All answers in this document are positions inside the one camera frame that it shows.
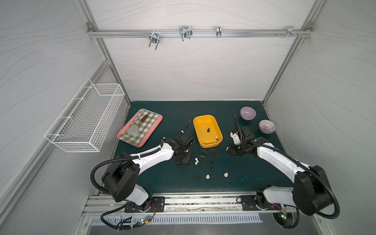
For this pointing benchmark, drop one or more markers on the white vent strip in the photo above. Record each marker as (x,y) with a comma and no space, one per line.
(175,219)

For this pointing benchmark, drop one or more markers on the white wire basket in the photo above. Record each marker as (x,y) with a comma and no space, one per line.
(84,123)

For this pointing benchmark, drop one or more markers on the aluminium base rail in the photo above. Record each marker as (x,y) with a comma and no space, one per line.
(178,203)

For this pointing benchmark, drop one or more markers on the yellow plastic storage box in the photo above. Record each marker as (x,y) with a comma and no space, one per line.
(207,139)

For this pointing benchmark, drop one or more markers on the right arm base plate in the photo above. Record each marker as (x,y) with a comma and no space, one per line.
(249,202)

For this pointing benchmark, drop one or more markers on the green checkered cloth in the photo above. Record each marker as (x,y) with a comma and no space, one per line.
(141,127)

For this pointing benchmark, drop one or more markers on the metal hook clamp left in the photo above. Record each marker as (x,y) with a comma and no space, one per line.
(154,38)

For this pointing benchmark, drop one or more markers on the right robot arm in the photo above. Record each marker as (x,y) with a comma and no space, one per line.
(311,192)

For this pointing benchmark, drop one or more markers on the metal hook clamp middle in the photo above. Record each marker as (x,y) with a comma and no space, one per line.
(185,32)

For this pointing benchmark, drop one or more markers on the metal hook clamp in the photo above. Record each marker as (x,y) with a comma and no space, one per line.
(185,32)
(154,38)

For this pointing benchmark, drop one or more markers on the metal spatula wooden handle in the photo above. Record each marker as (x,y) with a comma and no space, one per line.
(134,128)

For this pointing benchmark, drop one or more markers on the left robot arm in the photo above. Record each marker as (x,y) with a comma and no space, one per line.
(120,179)

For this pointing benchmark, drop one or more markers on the pink tray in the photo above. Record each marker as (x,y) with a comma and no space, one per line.
(139,127)

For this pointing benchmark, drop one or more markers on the purple ribbed bowl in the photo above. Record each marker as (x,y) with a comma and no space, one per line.
(267,126)

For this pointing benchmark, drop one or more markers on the aluminium crossbar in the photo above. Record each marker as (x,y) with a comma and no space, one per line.
(197,33)

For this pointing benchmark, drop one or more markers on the metal bracket right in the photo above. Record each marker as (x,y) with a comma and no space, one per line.
(289,33)

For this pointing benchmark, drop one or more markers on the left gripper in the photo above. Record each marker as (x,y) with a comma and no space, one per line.
(182,155)

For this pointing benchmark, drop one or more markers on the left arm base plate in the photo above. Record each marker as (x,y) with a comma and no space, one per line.
(154,204)

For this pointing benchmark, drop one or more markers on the metal ring clamp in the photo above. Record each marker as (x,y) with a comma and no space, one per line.
(218,31)

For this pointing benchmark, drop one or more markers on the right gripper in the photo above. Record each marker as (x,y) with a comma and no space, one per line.
(235,149)

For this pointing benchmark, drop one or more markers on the purple bowl upright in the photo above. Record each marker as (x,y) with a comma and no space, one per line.
(247,113)

